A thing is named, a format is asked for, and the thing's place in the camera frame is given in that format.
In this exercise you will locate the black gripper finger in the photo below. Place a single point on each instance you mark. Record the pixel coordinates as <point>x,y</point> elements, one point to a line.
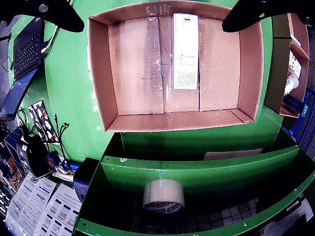
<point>246,14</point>
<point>61,17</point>

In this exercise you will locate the long white printed carton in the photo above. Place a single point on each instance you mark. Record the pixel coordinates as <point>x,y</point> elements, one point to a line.
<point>185,49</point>

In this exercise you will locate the shallow cardboard tray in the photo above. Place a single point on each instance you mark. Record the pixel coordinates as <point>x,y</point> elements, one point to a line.
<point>137,73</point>

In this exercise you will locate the flat cardboard sheet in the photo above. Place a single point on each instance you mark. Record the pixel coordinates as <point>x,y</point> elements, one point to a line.
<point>231,155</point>

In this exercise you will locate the black laptop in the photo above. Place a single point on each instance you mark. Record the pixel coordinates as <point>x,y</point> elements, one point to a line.
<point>27,54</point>

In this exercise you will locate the black white patterned card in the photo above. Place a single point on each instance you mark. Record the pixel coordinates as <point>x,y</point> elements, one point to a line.
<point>41,120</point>

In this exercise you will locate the black bulky rounded object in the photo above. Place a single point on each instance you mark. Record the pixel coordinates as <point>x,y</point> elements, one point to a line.
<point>37,157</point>

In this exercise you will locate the black rounded plastic device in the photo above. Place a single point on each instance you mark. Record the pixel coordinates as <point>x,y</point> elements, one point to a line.
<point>85,177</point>

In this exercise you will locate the green metal cabinet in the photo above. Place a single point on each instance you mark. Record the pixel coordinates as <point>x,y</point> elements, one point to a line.
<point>197,172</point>

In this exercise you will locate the white printed paper sheet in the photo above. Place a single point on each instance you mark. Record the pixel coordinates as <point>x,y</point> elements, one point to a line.
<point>61,211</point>
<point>29,196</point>

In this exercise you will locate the clear packing tape roll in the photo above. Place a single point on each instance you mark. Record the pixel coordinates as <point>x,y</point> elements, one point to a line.
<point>162,191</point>

